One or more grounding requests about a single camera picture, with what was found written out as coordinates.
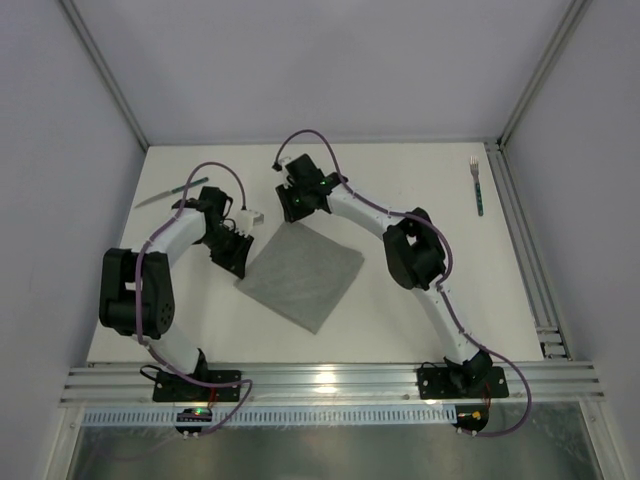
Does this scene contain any right controller board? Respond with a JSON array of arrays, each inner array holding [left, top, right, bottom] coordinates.
[[453, 404, 490, 435]]

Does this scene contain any controller board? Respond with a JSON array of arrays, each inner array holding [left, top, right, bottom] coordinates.
[[453, 404, 490, 435], [174, 407, 213, 439]]

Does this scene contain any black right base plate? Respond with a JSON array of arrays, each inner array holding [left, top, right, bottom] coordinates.
[[416, 362, 510, 400]]

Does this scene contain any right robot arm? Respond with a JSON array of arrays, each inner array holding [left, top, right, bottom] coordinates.
[[272, 154, 500, 398]]

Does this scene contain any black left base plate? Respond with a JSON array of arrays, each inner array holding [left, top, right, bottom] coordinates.
[[152, 369, 242, 403]]

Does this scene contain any grey cloth napkin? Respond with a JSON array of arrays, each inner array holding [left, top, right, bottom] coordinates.
[[236, 223, 364, 334]]

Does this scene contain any fork with green handle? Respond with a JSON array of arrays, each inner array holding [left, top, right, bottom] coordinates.
[[469, 156, 484, 217]]

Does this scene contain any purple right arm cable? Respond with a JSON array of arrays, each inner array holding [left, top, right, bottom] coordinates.
[[272, 129, 532, 440]]

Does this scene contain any aluminium rail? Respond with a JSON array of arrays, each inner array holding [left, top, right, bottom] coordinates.
[[60, 360, 605, 406], [484, 141, 572, 361]]

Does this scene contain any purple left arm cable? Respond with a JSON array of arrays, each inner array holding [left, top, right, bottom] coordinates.
[[134, 162, 256, 439]]

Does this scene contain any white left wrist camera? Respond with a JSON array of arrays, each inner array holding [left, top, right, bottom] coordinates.
[[235, 209, 264, 236]]

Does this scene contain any aluminium front rail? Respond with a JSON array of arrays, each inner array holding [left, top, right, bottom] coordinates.
[[60, 360, 605, 406]]

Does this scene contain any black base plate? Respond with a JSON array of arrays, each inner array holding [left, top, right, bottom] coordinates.
[[152, 369, 242, 403], [416, 362, 510, 400]]

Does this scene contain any knife with green handle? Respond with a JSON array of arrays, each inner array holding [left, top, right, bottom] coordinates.
[[134, 177, 209, 209]]

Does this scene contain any aluminium right side rail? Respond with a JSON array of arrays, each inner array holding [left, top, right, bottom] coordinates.
[[484, 141, 572, 361]]

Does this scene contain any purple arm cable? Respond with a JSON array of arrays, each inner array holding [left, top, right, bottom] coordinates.
[[272, 129, 532, 440], [134, 162, 256, 439]]

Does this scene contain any left corner frame post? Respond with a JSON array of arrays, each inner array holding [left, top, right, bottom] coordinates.
[[56, 0, 150, 152]]

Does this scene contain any left controller board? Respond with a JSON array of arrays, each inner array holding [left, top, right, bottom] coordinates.
[[174, 407, 213, 439]]

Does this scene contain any right corner frame post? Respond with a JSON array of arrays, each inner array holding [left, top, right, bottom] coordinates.
[[497, 0, 592, 149]]

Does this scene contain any slotted grey cable duct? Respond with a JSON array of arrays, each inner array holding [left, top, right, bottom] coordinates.
[[81, 404, 456, 427]]

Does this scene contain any corner frame post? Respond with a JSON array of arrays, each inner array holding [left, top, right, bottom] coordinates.
[[497, 0, 592, 149], [56, 0, 150, 152]]

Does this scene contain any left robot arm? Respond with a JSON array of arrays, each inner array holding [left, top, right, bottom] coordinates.
[[99, 187, 254, 388]]

